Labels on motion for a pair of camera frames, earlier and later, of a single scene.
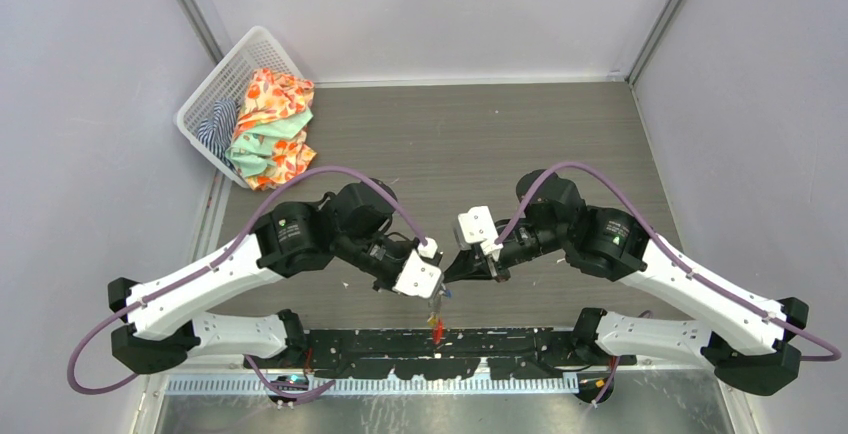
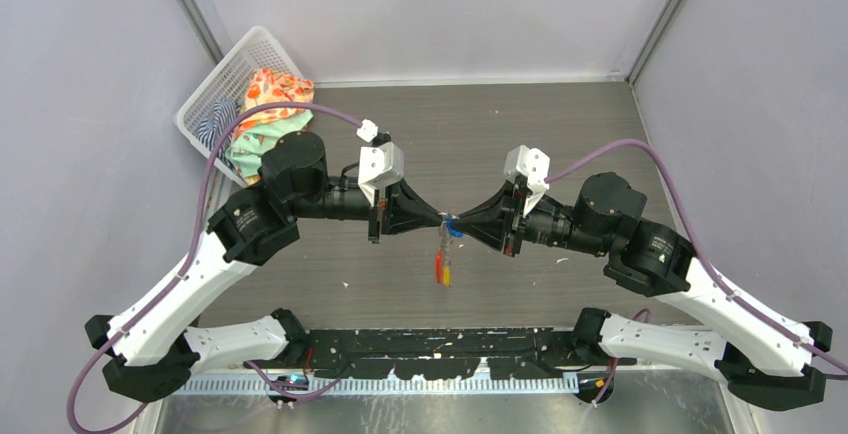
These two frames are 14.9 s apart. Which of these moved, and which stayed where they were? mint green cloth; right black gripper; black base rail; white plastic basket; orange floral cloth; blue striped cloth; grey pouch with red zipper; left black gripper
Moved: left black gripper; right black gripper; grey pouch with red zipper
Stayed: blue striped cloth; mint green cloth; orange floral cloth; black base rail; white plastic basket
